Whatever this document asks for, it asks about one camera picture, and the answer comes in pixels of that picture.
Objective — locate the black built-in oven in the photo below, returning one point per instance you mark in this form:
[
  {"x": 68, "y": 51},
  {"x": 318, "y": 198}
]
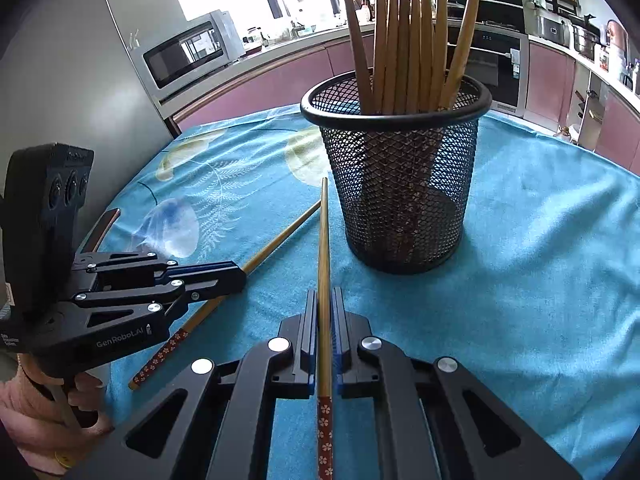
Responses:
[{"x": 495, "y": 60}]

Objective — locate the person's left forearm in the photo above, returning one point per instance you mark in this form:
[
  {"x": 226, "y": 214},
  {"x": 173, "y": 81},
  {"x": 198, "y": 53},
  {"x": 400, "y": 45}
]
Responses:
[{"x": 25, "y": 425}]

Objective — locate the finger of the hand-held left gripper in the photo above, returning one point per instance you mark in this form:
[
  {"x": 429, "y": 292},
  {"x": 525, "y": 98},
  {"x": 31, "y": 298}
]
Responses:
[
  {"x": 205, "y": 266},
  {"x": 220, "y": 285}
]

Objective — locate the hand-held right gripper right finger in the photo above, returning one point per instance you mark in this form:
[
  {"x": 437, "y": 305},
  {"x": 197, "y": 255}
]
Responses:
[{"x": 341, "y": 340}]

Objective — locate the blue floral tablecloth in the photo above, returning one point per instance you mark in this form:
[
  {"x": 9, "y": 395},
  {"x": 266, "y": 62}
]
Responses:
[{"x": 525, "y": 260}]

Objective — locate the single chopstick red floral end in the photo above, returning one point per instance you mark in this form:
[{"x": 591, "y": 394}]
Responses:
[
  {"x": 325, "y": 260},
  {"x": 280, "y": 238}
]

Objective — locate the wooden chair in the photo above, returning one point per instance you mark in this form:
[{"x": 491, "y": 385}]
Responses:
[{"x": 102, "y": 227}]

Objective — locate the bunch of wooden chopsticks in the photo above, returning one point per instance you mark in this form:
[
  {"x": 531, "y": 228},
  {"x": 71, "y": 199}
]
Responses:
[{"x": 400, "y": 35}]

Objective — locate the black mesh utensil holder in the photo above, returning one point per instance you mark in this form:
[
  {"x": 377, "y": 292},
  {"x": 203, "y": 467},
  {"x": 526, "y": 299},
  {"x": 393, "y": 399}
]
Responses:
[{"x": 450, "y": 185}]

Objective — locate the pink kitchen cabinets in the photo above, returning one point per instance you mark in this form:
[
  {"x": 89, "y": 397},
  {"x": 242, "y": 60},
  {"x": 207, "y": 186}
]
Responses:
[{"x": 280, "y": 80}]

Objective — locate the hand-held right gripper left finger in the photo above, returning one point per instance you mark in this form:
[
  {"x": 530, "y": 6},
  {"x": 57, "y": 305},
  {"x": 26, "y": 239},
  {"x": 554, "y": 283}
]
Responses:
[{"x": 310, "y": 340}]

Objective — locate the steel cooking pot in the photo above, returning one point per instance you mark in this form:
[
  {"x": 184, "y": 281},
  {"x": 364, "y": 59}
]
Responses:
[{"x": 585, "y": 40}]

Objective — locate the silver refrigerator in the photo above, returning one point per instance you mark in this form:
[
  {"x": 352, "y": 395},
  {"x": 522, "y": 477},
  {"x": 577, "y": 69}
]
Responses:
[{"x": 125, "y": 35}]

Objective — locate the person's left hand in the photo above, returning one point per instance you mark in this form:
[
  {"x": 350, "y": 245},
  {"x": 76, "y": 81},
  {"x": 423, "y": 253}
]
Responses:
[{"x": 92, "y": 400}]

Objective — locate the silver microwave oven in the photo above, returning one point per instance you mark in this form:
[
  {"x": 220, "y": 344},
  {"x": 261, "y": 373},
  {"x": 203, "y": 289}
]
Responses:
[{"x": 185, "y": 55}]

